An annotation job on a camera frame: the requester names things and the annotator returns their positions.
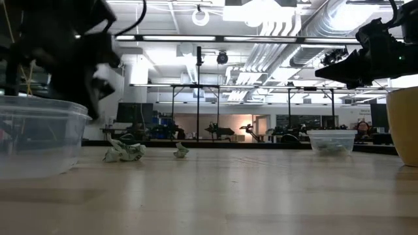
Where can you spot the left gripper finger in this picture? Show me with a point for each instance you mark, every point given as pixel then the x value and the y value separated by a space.
pixel 96 91

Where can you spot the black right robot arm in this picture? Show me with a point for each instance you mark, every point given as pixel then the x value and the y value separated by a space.
pixel 408 16

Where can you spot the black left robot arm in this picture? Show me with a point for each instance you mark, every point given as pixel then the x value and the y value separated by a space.
pixel 49 14

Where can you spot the black computer monitor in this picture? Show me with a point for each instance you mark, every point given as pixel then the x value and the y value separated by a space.
pixel 134 112

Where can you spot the person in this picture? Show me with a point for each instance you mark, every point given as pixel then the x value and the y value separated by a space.
pixel 362 128

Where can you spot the clear plastic container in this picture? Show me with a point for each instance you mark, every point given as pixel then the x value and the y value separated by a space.
pixel 331 140
pixel 39 137

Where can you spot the yellow plastic cup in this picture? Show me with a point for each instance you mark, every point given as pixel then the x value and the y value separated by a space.
pixel 405 127

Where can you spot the crumpled green white packet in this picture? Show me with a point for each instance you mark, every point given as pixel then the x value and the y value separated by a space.
pixel 125 152

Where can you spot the black tripod stand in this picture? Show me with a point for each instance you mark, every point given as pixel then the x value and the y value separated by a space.
pixel 198 98

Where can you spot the black background rig frame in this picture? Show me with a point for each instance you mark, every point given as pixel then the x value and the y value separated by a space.
pixel 196 86
pixel 310 88

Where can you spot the black overhead camera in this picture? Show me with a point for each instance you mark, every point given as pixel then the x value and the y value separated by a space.
pixel 222 57

